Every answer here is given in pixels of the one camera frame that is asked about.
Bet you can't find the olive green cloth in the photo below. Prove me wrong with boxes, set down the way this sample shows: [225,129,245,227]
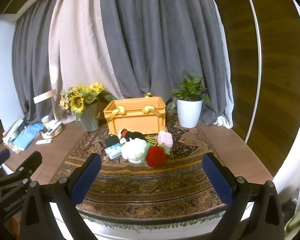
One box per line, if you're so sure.
[284,211,300,240]

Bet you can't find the black fabric pouch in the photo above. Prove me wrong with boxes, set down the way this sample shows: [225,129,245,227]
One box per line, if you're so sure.
[105,134,120,148]

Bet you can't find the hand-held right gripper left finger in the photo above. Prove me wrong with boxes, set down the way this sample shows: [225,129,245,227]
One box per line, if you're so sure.
[19,152,102,240]

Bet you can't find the white curved tube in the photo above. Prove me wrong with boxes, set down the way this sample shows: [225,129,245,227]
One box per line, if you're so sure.
[241,0,262,143]

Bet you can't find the black plush toy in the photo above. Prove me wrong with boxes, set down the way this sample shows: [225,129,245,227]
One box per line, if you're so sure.
[117,129,145,144]

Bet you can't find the sunflower bouquet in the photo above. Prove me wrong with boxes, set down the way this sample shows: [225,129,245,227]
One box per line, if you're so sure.
[59,82,117,121]

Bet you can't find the narrow grey curtain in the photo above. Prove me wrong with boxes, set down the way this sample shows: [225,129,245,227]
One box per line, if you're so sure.
[12,4,63,124]

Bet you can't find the grey ribbed vase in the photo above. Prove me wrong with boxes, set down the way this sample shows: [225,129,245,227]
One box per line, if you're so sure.
[79,102,101,132]

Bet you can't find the blue tissue packet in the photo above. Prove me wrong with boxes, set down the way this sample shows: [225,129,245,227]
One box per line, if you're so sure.
[105,144,122,159]

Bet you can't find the yellow striped cloth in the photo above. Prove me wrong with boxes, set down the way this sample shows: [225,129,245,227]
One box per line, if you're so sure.
[144,135,159,146]

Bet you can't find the white sheer curtain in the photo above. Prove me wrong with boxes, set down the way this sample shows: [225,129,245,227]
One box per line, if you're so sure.
[214,114,234,128]

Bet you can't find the pink towel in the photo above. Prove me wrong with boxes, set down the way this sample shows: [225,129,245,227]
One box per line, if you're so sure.
[158,131,173,147]

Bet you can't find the orange plastic crate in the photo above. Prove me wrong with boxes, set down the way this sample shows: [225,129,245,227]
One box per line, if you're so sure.
[104,96,167,135]

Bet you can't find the white fluffy plush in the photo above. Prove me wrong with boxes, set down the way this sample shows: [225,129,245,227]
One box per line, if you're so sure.
[121,139,148,163]

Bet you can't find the red strawberry plush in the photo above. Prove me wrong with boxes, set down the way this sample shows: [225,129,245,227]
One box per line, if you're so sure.
[145,145,168,168]

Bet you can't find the patterned brown rug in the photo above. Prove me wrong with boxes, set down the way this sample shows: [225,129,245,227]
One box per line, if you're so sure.
[50,112,230,221]

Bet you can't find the wide grey curtain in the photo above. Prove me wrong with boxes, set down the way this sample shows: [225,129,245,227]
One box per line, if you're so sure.
[99,0,234,128]

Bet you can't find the beige curtain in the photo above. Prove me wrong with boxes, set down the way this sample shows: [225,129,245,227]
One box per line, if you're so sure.
[48,0,127,124]

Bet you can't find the round white device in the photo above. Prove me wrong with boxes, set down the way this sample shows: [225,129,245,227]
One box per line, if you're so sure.
[33,90,63,139]

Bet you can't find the white ribbed plant pot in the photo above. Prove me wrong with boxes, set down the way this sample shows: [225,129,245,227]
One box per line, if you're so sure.
[177,99,203,128]

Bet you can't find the light green leaf plush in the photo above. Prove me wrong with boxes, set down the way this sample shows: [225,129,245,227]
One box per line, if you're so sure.
[143,142,172,162]

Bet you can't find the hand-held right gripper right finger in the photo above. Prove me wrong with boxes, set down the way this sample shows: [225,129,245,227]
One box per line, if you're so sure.
[202,152,285,240]

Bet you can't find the green potted plant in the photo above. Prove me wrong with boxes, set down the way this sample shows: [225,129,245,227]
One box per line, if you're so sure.
[169,74,211,111]

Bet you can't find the blue cloth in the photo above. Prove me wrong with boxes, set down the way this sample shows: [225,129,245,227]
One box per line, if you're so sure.
[13,123,45,150]

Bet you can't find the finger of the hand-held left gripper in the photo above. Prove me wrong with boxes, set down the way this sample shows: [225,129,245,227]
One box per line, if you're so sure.
[0,151,43,193]
[0,148,11,172]

